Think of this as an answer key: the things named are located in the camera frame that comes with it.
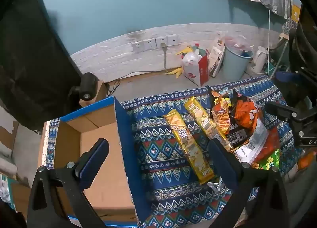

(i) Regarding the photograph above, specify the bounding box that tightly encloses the black floor cable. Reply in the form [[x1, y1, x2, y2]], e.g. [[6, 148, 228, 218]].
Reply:
[[104, 79, 122, 96]]

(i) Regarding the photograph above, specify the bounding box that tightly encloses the orange glove-print snack bag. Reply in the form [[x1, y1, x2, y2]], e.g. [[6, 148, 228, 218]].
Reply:
[[231, 89, 264, 129]]

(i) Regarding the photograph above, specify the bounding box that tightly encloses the light blue bin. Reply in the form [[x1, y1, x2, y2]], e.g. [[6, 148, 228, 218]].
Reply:
[[222, 45, 253, 81]]

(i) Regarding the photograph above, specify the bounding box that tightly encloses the person's right hand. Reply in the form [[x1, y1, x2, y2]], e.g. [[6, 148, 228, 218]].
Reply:
[[297, 150, 317, 171]]

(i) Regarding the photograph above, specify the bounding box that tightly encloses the yellow carton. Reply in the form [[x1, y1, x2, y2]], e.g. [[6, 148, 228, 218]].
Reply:
[[291, 4, 301, 23]]

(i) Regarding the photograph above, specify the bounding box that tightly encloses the green bean snack bag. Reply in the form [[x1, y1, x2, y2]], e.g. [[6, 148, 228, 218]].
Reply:
[[253, 150, 281, 170]]

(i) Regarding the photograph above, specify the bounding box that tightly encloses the white plastic bag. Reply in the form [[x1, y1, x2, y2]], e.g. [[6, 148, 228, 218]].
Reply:
[[182, 51, 203, 68]]

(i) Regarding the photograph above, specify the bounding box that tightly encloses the red and white carton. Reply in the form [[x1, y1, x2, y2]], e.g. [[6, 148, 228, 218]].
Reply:
[[183, 55, 210, 87]]

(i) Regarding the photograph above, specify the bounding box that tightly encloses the white paper shopping bag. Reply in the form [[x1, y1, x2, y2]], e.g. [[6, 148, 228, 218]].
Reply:
[[209, 40, 226, 77]]

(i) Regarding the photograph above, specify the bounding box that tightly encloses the dark-topped orange chip bag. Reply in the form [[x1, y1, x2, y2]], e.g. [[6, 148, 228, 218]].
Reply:
[[209, 88, 233, 134]]

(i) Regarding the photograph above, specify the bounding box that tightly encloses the silver foil packet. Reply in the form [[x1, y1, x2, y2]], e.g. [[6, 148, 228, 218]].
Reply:
[[207, 178, 232, 194]]

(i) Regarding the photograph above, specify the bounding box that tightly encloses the white electric kettle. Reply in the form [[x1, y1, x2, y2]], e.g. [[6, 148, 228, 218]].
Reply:
[[246, 46, 269, 75]]

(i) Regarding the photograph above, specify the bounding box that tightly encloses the long yellow snack packet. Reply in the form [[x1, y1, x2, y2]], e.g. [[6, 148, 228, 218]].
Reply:
[[163, 109, 215, 185], [184, 96, 234, 152]]

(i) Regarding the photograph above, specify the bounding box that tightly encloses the large red snack bag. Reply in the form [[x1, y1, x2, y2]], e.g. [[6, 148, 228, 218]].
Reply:
[[233, 119, 280, 164]]

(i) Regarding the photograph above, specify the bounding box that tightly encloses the yellow banana peel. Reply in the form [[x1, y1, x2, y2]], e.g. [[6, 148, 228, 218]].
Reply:
[[176, 46, 195, 56], [166, 68, 184, 78]]

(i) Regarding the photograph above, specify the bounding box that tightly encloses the black noodle packet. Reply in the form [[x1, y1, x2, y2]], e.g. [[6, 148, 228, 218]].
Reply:
[[226, 126, 250, 148]]

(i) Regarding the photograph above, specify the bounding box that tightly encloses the blue-edged cardboard box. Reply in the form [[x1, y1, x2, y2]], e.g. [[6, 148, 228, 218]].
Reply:
[[53, 95, 153, 227]]

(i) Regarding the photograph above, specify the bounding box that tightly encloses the small brown cardboard box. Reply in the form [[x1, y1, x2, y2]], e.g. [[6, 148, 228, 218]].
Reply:
[[79, 79, 108, 107]]

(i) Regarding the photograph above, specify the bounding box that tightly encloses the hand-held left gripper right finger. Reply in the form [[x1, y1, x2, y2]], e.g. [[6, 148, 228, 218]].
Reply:
[[207, 139, 290, 228]]

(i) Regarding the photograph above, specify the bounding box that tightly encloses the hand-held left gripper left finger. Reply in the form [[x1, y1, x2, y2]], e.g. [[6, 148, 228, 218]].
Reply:
[[27, 137, 109, 228]]

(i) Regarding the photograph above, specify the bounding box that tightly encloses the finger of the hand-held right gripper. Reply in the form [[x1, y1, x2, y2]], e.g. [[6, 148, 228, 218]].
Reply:
[[265, 102, 298, 122], [276, 68, 317, 82]]

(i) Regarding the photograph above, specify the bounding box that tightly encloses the grey power cable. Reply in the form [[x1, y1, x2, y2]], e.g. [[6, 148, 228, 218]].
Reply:
[[119, 42, 171, 80]]

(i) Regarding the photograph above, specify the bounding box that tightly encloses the clear bin liner bag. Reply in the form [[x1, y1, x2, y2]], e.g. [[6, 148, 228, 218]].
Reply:
[[224, 33, 253, 56]]

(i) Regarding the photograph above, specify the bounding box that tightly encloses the blue patterned blanket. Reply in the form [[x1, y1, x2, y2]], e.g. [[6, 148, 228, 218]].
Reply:
[[41, 76, 307, 228]]

